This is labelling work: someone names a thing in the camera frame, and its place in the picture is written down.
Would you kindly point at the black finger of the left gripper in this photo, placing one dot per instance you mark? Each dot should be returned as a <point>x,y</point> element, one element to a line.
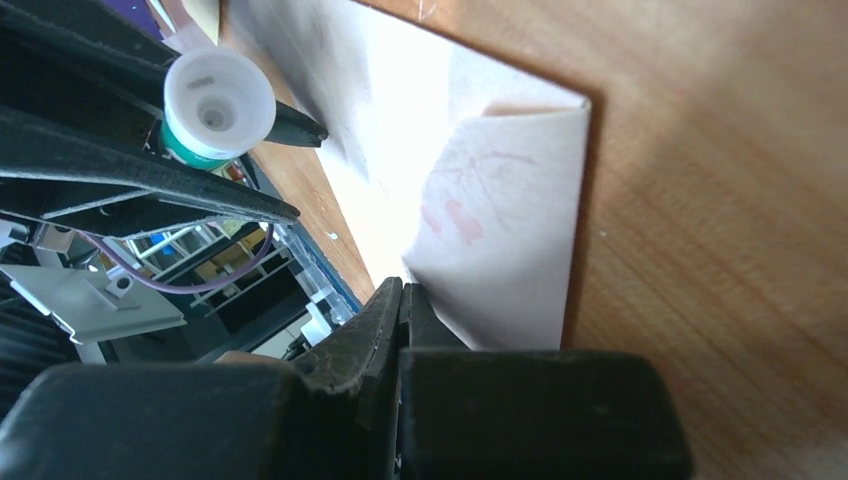
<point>80,67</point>
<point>56,175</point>

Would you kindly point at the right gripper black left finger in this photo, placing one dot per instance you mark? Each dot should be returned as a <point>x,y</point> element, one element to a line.
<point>328,414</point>

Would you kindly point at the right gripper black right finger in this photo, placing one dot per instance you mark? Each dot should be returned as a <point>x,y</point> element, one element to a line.
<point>573,414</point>

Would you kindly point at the white green glue stick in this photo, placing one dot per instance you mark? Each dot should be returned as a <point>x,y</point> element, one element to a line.
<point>218,105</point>

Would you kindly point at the pink paper envelope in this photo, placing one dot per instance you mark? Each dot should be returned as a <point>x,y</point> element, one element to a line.
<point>452,169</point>

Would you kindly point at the purple plastic piece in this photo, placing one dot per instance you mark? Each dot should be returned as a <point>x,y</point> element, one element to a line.
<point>137,13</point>

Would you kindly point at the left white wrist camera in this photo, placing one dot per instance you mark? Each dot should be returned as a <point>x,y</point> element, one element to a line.
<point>91,306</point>

